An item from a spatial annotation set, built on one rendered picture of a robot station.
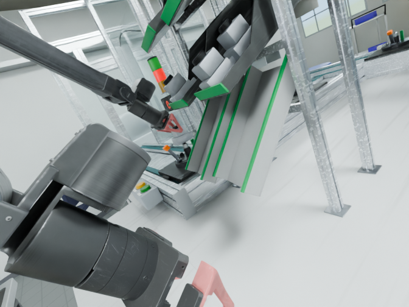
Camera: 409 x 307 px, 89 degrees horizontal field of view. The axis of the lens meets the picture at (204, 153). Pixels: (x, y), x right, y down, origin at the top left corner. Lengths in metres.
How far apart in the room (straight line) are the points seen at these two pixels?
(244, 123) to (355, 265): 0.34
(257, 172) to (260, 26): 0.25
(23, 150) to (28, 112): 0.52
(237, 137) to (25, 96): 3.53
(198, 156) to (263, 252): 0.31
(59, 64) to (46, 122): 3.11
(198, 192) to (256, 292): 0.36
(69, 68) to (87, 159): 0.51
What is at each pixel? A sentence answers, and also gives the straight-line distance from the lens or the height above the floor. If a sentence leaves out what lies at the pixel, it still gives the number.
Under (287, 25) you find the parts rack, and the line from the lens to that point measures 0.42.
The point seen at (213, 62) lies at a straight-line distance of 0.41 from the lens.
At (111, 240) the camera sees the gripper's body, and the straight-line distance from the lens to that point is 0.21.
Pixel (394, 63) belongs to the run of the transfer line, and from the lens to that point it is 1.59.
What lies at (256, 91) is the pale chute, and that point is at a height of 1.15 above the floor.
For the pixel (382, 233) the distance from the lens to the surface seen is 0.51.
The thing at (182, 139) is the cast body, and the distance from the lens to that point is 0.81.
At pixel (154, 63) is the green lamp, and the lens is 1.04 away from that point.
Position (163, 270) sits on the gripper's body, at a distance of 0.22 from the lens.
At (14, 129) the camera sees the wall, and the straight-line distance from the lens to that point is 3.77.
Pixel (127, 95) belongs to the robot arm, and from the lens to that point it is 0.73.
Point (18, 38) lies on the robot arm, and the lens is 0.68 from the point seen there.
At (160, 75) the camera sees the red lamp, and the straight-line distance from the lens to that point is 1.03.
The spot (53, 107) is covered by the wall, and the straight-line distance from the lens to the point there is 3.82.
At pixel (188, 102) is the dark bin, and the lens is 0.49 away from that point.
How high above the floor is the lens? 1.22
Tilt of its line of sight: 17 degrees down
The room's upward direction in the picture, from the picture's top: 25 degrees counter-clockwise
